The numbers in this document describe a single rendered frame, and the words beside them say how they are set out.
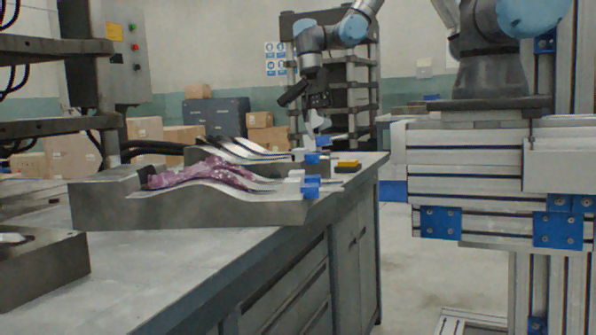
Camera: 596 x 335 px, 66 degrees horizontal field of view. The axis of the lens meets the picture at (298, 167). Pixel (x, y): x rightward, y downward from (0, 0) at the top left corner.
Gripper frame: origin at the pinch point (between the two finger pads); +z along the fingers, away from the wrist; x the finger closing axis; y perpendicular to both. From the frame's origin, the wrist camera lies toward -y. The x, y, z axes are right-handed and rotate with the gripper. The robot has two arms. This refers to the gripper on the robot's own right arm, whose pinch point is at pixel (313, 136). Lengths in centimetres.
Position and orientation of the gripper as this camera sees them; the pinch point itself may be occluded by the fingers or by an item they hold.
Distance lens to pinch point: 139.8
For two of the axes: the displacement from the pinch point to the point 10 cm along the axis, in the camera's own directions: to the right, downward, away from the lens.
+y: 9.1, -1.3, -3.9
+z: 1.3, 9.9, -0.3
